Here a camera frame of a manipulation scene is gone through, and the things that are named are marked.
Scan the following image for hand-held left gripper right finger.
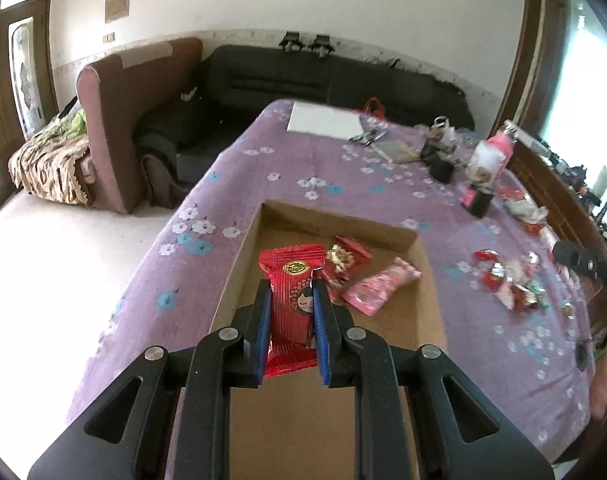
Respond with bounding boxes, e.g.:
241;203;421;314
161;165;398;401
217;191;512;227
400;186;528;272
311;280;554;480

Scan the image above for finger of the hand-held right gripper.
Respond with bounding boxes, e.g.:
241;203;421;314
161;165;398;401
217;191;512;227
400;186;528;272
553;240;607;282

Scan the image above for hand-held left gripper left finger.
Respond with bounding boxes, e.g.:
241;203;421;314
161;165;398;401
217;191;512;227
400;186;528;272
27;279;274;480

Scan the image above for red snack packet with figure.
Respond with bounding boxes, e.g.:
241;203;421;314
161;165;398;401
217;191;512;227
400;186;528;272
258;244;327;380

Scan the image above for shallow cardboard box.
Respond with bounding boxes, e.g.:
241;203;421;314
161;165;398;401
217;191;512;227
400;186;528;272
210;200;449;480

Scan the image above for pile of red snack packets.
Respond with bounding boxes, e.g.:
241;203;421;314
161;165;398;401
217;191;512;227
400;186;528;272
471;247;551;313

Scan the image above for white cloth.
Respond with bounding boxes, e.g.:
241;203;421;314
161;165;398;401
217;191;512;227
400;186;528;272
503;192;551;226

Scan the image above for pink snack packet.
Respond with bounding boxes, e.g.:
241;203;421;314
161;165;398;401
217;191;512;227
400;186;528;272
341;257;422;317

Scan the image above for small red gold candy packet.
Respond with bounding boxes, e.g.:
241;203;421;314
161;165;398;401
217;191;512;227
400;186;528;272
323;235;374;291

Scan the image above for wooden cabinet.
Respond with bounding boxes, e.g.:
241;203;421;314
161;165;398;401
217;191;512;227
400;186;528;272
508;125;607;311

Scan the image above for black cylinder holder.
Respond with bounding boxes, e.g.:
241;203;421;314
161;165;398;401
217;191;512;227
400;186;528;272
461;182;494;218
421;140;457;184

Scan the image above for white plastic jar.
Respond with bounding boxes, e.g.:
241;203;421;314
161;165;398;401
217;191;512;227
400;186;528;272
468;140;509;186

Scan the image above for pink sleeved bottle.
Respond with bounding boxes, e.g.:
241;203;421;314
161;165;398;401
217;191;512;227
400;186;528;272
488;120;519;171

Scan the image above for purple floral tablecloth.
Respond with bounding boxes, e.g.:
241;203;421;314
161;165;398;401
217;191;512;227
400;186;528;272
66;99;597;480

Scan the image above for window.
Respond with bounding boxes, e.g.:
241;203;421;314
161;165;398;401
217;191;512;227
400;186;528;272
538;0;607;196

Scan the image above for grey notebook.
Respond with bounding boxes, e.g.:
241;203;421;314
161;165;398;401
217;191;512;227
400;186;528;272
376;140;420;163

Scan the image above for white paper sheet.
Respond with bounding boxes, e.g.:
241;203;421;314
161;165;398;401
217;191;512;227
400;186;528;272
287;102;364;140

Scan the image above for red bag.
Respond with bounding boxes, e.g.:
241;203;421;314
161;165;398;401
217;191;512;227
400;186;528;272
361;97;388;120

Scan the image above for black sofa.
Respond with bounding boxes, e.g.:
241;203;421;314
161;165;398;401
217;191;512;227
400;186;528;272
133;44;477;186

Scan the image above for brown armchair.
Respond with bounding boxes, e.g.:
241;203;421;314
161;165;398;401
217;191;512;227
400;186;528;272
77;37;204;213

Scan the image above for patterned brown blanket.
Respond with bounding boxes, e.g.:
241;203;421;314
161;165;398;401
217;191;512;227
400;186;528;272
9;110;91;206

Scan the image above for wooden glass door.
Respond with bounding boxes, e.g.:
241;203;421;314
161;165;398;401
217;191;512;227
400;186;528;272
0;0;59;191

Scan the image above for small wall plaque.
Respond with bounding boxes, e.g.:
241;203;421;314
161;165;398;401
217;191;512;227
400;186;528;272
104;0;130;23

